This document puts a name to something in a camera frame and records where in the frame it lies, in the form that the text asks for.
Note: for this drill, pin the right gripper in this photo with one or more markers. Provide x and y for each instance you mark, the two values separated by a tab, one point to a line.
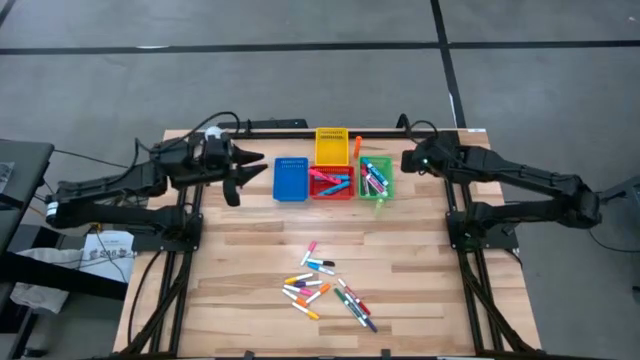
440	155

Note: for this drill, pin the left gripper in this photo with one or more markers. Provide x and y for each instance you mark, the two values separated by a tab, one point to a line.
217	160

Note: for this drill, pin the pink Expo whiteboard marker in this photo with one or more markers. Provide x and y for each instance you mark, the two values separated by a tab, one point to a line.
378	186

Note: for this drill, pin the red Expo whiteboard marker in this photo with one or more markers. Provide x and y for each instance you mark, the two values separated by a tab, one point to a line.
364	174

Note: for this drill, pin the light green highlighter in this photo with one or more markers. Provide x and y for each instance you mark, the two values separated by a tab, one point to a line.
378	208

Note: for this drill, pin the orange highlighter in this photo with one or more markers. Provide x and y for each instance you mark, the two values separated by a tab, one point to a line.
357	146

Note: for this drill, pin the thin red Expo marker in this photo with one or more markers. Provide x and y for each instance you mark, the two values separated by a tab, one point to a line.
357	300

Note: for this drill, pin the thin blue Expo marker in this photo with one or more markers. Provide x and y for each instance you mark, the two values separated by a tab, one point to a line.
371	326

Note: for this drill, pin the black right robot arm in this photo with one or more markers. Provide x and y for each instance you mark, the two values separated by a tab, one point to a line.
525	172

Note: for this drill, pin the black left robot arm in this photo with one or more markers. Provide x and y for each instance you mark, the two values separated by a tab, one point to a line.
110	185

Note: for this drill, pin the blue plastic basket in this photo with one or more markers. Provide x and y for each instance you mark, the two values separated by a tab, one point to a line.
291	180

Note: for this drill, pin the white bulb brass base lamp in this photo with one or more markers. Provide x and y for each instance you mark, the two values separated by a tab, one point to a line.
212	131

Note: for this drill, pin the black bar device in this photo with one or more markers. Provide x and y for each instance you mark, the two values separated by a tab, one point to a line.
280	123

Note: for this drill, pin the green plastic basket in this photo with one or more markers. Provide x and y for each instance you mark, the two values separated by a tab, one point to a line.
390	192

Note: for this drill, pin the red plastic basket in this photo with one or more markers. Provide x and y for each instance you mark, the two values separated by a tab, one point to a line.
320	192

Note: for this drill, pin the yellow plastic basket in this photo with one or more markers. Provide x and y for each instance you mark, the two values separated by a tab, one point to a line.
331	150

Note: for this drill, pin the pink cap white marker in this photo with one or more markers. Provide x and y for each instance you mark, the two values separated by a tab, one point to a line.
300	291
308	253

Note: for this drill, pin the yellow cap white marker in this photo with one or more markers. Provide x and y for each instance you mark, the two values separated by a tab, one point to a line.
295	279
311	315

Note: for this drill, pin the black cap white marker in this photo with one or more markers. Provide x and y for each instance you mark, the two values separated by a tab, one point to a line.
325	263

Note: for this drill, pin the blue cap white marker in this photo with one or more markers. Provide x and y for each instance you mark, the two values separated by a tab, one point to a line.
320	269

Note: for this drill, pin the purple cap white marker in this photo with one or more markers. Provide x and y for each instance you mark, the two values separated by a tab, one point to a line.
302	284

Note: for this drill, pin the orange cap white marker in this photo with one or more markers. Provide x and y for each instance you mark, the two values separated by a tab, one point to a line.
300	302
322	290

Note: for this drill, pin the thin green Expo marker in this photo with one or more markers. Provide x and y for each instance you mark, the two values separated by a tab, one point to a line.
345	300

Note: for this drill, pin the white printed paper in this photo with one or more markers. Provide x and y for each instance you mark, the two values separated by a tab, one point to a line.
107	260

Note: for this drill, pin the black stand leg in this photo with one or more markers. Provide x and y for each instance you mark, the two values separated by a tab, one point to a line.
625	190

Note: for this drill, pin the black crossbar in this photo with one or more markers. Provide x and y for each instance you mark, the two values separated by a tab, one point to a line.
60	280

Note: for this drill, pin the black side table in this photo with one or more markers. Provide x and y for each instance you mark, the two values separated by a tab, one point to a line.
25	165

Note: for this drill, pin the white crumpled cloth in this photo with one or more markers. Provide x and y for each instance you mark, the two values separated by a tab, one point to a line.
40	297

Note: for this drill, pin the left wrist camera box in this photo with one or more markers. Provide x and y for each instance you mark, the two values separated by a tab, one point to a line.
231	192

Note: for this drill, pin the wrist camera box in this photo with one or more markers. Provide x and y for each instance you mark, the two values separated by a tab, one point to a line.
408	161
231	192

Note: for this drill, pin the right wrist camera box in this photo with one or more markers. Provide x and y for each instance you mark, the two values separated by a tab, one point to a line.
408	161

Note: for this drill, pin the black frame clamp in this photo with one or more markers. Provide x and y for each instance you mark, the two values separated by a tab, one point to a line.
400	127
248	131

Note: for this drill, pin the black aluminium table frame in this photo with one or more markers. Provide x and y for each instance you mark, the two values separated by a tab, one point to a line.
280	134

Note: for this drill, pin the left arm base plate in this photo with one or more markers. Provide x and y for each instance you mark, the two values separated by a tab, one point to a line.
192	245

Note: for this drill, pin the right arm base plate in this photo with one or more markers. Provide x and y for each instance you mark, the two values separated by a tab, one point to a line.
507	242

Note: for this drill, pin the black frame bracket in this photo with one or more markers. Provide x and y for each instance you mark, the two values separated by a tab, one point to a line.
248	355
385	355

